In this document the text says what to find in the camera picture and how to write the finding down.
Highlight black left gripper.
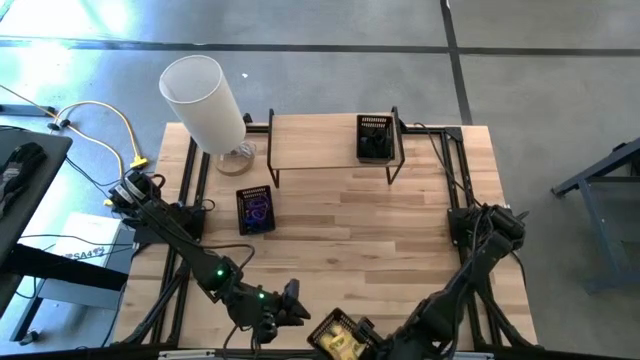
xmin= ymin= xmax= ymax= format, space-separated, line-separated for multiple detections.
xmin=239 ymin=287 xmax=312 ymax=345

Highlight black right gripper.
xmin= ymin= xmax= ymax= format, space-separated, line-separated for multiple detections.
xmin=355 ymin=317 xmax=421 ymax=360

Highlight black plastic slotted basket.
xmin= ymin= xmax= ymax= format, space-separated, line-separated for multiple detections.
xmin=355 ymin=113 xmax=396 ymax=165
xmin=306 ymin=307 xmax=382 ymax=360
xmin=235 ymin=185 xmax=277 ymax=236

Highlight blue coil wristband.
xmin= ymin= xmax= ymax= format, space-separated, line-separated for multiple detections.
xmin=242 ymin=209 xmax=266 ymax=230

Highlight purple coil wristband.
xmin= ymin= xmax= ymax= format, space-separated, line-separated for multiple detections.
xmin=248 ymin=194 xmax=274 ymax=221

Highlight black side desk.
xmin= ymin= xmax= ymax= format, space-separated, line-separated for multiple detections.
xmin=0 ymin=127 xmax=132 ymax=344

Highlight round beige base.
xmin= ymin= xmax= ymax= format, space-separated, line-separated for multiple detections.
xmin=214 ymin=148 xmax=257 ymax=177

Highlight clear plastic wrap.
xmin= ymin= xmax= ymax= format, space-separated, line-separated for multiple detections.
xmin=233 ymin=140 xmax=258 ymax=160

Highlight wooden shelf riser black legs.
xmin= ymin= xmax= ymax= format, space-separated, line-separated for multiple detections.
xmin=267 ymin=106 xmax=407 ymax=189

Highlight white cardboard box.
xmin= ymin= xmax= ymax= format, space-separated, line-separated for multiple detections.
xmin=51 ymin=212 xmax=137 ymax=274

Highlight white shade table lamp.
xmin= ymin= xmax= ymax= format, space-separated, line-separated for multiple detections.
xmin=158 ymin=54 xmax=247 ymax=157

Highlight blue metal cart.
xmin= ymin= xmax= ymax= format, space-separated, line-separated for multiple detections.
xmin=551 ymin=137 xmax=640 ymax=295

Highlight black grey work glove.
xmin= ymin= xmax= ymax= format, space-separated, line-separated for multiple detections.
xmin=0 ymin=141 xmax=49 ymax=217

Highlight black diagonal frame brace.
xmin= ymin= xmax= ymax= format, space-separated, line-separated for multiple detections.
xmin=122 ymin=264 xmax=191 ymax=346

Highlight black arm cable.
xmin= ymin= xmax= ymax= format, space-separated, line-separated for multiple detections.
xmin=412 ymin=122 xmax=484 ymax=209

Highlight yellow cable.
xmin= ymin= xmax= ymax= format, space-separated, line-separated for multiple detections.
xmin=0 ymin=83 xmax=150 ymax=207

